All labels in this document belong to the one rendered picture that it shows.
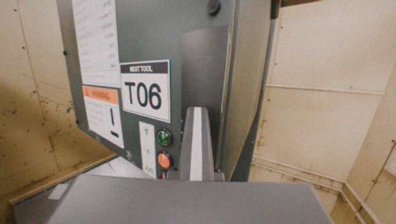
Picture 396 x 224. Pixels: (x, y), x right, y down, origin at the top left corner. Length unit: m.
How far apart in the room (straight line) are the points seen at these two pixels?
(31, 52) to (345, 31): 2.03
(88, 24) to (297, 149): 1.32
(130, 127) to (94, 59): 0.15
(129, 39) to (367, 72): 1.26
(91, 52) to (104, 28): 0.06
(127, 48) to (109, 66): 0.06
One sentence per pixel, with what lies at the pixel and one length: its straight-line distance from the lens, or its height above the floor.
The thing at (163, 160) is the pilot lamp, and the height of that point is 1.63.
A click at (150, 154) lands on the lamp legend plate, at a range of 0.19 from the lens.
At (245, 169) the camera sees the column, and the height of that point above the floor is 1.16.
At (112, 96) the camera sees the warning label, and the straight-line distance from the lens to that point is 0.24.
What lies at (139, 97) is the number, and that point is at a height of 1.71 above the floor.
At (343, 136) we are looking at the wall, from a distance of 1.29.
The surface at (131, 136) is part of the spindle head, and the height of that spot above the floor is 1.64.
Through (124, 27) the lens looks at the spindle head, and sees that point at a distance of 0.21.
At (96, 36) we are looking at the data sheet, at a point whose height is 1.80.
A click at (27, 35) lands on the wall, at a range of 1.39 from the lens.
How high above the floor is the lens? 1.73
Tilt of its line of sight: 14 degrees down
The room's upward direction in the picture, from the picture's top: 3 degrees clockwise
